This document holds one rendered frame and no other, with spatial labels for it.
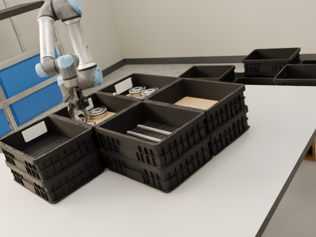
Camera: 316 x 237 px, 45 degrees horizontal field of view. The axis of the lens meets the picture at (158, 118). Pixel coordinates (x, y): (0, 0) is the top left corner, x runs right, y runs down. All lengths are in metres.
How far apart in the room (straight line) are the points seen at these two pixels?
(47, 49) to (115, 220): 1.02
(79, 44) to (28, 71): 1.75
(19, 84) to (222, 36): 2.64
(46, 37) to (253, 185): 1.31
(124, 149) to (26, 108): 2.44
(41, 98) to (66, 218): 2.56
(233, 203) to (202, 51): 4.04
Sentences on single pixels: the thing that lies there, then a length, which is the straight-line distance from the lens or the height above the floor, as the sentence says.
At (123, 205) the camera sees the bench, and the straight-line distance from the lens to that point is 1.53.
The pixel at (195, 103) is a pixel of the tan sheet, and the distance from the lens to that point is 1.93.
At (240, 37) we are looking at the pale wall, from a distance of 5.01.
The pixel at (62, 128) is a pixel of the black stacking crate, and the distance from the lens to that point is 1.93.
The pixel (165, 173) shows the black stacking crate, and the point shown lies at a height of 0.80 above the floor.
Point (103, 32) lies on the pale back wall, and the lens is 5.88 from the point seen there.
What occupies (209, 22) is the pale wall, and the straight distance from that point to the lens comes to 5.13.
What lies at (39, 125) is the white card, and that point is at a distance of 1.99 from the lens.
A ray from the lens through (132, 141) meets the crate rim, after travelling 1.49.
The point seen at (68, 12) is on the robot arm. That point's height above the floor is 1.36.
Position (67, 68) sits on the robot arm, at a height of 1.15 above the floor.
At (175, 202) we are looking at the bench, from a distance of 1.47.
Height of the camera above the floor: 1.58
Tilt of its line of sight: 24 degrees down
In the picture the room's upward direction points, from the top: 14 degrees counter-clockwise
